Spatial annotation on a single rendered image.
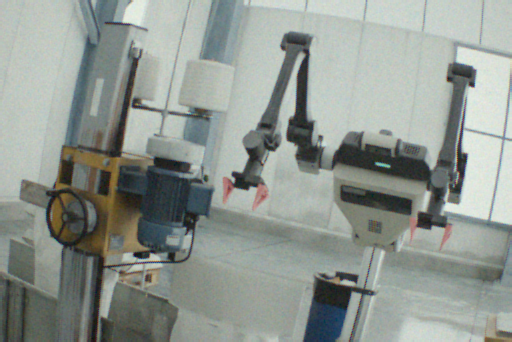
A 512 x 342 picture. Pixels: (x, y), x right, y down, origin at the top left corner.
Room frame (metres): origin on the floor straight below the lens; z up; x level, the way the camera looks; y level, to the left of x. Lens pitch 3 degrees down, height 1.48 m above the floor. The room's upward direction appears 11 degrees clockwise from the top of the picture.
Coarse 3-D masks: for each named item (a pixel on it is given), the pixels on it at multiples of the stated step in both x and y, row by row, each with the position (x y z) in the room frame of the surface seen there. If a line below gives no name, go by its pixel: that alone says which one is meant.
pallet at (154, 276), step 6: (150, 270) 5.85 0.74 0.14; (156, 270) 5.93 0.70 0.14; (120, 276) 5.35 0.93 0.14; (126, 276) 5.41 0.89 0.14; (132, 276) 5.51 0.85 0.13; (150, 276) 5.87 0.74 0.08; (156, 276) 5.95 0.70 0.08; (126, 282) 5.43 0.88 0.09; (138, 282) 5.78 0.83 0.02; (144, 282) 5.85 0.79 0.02; (150, 282) 5.87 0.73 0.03; (156, 282) 5.97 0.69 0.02
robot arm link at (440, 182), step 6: (438, 168) 1.92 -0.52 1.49; (432, 174) 2.00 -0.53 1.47; (438, 174) 1.90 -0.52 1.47; (444, 174) 1.90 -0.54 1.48; (456, 174) 1.98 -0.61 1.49; (432, 180) 1.90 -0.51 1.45; (438, 180) 1.89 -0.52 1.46; (444, 180) 1.89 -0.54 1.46; (456, 180) 1.97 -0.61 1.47; (432, 186) 1.90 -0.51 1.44; (438, 186) 1.88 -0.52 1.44; (444, 186) 1.88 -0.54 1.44; (450, 186) 1.98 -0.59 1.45; (432, 192) 1.93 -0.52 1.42; (438, 192) 1.91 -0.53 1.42; (444, 192) 1.91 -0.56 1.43
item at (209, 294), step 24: (192, 264) 2.39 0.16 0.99; (216, 264) 2.34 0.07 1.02; (192, 288) 2.38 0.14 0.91; (216, 288) 2.33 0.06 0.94; (240, 288) 2.30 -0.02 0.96; (264, 288) 2.28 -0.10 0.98; (288, 288) 2.27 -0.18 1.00; (192, 312) 2.37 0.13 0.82; (216, 312) 2.32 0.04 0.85; (240, 312) 2.29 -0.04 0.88; (264, 312) 2.28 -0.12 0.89; (288, 312) 2.26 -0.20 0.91; (192, 336) 2.30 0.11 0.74; (216, 336) 2.26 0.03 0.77; (240, 336) 2.24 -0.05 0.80; (264, 336) 2.25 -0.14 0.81; (288, 336) 2.26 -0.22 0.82
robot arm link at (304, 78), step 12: (288, 36) 2.34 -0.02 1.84; (300, 36) 2.33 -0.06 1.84; (312, 36) 2.36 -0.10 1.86; (312, 60) 2.45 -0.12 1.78; (300, 72) 2.44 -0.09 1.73; (300, 84) 2.46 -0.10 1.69; (300, 96) 2.47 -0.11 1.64; (300, 108) 2.49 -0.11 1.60; (288, 120) 2.54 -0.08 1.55; (300, 120) 2.51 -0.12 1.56; (312, 120) 2.52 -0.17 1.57; (288, 132) 2.53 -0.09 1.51; (312, 132) 2.50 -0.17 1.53; (312, 144) 2.52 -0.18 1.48
